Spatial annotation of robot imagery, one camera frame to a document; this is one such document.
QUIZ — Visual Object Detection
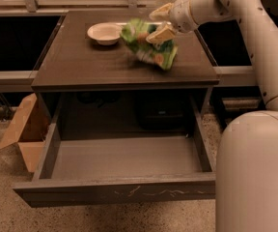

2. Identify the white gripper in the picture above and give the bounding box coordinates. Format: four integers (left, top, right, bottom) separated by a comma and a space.
146, 0, 198, 44

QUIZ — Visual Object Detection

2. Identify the green rice chip bag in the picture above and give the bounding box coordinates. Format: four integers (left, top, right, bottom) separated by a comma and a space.
120, 18, 178, 71

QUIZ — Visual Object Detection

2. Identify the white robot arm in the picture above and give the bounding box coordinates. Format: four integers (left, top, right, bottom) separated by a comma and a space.
150, 0, 278, 232

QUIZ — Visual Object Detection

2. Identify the open grey drawer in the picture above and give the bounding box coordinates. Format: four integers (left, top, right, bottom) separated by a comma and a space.
14, 93, 215, 207

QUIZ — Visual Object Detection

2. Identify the white bowl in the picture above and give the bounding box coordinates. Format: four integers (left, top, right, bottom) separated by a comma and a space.
87, 22, 122, 45

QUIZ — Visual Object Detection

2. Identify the black device under cabinet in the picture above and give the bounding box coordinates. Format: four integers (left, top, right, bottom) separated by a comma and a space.
134, 91, 193, 131

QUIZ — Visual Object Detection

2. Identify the brown cardboard box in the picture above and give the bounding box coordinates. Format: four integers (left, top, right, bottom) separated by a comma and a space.
0, 94, 49, 173

